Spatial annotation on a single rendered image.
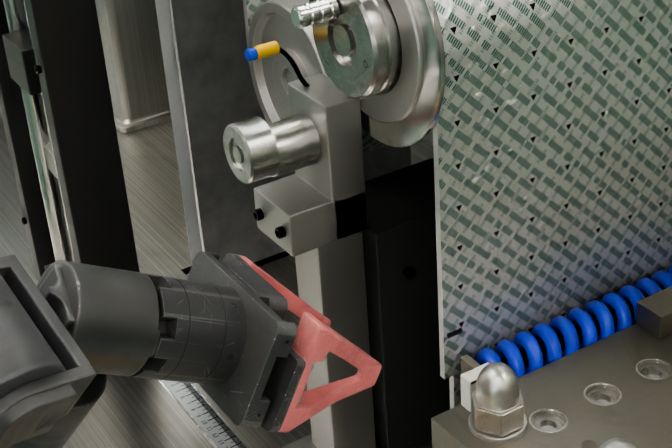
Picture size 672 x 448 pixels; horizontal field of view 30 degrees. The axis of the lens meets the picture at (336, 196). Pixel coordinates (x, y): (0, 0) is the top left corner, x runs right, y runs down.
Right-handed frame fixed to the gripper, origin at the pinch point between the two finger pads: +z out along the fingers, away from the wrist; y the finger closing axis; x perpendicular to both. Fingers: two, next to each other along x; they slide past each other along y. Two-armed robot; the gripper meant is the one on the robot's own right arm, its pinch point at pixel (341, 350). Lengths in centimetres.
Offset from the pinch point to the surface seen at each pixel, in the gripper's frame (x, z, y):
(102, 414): -19.4, 1.4, -26.1
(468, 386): 0.5, 7.1, 4.4
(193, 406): -16.2, 7.1, -22.5
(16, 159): -5.9, -3.1, -47.7
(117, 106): -5, 20, -78
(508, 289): 5.8, 12.0, -0.3
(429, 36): 20.0, -2.8, 0.2
